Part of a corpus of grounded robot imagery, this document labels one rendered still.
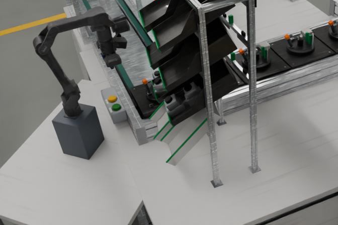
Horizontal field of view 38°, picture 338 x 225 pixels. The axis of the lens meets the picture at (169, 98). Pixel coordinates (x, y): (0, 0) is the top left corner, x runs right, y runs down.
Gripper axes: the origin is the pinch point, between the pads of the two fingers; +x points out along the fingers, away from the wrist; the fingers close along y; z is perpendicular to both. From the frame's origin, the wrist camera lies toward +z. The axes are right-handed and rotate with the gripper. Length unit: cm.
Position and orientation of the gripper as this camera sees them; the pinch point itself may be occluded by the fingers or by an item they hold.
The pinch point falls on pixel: (110, 62)
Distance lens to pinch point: 207.8
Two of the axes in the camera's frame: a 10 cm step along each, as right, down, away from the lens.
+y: -3.4, -5.5, 7.6
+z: 9.3, -3.1, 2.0
